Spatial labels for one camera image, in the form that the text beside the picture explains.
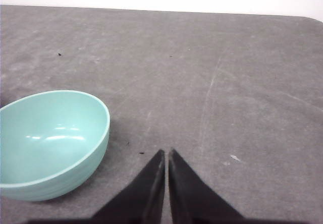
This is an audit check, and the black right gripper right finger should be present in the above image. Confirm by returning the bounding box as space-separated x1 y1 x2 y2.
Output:
169 148 244 220

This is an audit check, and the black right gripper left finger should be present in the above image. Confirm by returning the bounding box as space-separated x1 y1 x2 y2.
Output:
92 149 165 220

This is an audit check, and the teal ceramic bowl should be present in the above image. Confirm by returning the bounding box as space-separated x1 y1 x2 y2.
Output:
1 90 111 201

